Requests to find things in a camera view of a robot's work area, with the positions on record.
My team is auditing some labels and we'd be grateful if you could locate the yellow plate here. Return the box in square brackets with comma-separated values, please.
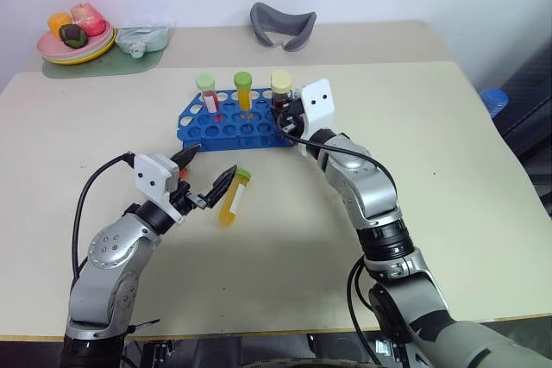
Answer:
[41, 31, 119, 67]

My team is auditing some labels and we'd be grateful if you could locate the pale green plate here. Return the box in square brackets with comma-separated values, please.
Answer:
[40, 29, 116, 63]

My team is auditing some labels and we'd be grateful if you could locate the grey curved face pad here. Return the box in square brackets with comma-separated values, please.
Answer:
[249, 1, 318, 54]

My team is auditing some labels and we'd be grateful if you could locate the orange toy fruit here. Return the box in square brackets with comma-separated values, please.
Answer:
[47, 11, 74, 34]

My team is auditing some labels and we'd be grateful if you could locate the blue test tube rack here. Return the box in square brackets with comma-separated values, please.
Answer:
[176, 88, 299, 153]

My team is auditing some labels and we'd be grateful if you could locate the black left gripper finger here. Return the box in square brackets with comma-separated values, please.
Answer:
[198, 164, 239, 210]
[171, 143, 202, 170]

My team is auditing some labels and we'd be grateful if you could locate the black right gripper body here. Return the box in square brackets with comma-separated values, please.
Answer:
[279, 99, 310, 137]

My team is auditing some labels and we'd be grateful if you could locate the pink plate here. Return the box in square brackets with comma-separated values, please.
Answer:
[36, 24, 115, 59]

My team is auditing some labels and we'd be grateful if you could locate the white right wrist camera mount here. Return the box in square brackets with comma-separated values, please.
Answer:
[294, 78, 337, 158]

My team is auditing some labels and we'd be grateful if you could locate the pink toy peach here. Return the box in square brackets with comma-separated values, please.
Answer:
[70, 3, 108, 38]

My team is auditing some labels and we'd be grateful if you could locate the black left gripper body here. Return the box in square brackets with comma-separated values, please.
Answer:
[169, 180, 209, 216]

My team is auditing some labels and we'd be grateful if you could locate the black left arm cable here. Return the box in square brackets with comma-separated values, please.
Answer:
[71, 151, 138, 285]

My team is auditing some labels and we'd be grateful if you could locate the blue bottle cap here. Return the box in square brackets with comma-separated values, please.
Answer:
[479, 87, 511, 119]

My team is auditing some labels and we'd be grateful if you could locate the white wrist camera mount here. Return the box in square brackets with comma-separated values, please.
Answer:
[133, 153, 188, 225]
[294, 78, 337, 158]

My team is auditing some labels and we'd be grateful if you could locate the yellow test tube green cap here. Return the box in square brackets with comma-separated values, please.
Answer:
[232, 71, 256, 122]
[216, 168, 254, 231]

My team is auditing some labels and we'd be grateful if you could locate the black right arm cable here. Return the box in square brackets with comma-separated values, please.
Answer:
[279, 122, 397, 199]

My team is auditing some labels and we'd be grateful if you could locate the red test tube green cap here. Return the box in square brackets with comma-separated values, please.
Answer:
[194, 73, 225, 124]

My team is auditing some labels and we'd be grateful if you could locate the black thin cable pair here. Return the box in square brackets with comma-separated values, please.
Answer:
[346, 254, 383, 368]

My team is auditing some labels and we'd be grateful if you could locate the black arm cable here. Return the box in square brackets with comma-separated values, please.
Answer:
[279, 122, 397, 199]
[71, 151, 138, 285]

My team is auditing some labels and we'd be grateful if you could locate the dark red tube yellow cap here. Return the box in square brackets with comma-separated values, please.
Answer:
[270, 69, 295, 114]

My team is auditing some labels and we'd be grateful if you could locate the green table mat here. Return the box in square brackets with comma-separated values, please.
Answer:
[41, 24, 171, 81]

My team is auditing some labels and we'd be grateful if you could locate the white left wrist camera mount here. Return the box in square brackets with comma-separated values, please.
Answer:
[133, 153, 188, 225]

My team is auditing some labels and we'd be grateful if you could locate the dark machinery under table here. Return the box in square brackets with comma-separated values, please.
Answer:
[122, 332, 392, 368]

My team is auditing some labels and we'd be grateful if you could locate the dark toy mangosteen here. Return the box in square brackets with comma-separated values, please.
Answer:
[58, 24, 89, 48]

